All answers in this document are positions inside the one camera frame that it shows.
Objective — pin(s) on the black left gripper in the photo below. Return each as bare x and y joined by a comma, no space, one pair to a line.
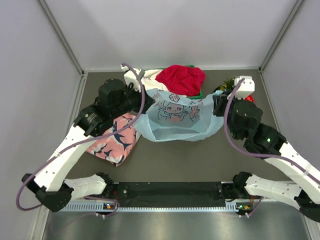
130,88

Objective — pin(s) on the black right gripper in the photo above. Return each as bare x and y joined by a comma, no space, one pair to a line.
219,101

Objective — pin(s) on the light blue cartoon plastic bag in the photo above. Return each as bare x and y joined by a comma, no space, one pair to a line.
175,117

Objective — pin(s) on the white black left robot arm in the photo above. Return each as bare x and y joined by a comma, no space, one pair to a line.
116,108

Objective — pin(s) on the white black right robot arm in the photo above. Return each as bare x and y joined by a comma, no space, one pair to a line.
262,141

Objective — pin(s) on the black patterned plate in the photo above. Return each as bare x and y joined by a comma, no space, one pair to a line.
217,88

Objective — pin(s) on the plastic pineapple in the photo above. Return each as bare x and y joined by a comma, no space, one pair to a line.
227,84

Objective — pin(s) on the green plastic tray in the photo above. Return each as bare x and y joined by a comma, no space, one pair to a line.
190,97

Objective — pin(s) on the white cloth in tray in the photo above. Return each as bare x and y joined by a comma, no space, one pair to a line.
149,80

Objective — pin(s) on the red bell pepper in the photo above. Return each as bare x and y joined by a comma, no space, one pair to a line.
249,98

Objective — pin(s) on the red crumpled cloth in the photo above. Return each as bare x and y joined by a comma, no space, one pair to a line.
182,80

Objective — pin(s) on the pink patterned cloth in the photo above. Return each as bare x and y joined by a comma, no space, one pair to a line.
116,148

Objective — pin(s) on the slotted cable duct rail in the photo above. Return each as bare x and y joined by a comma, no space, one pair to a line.
108,207

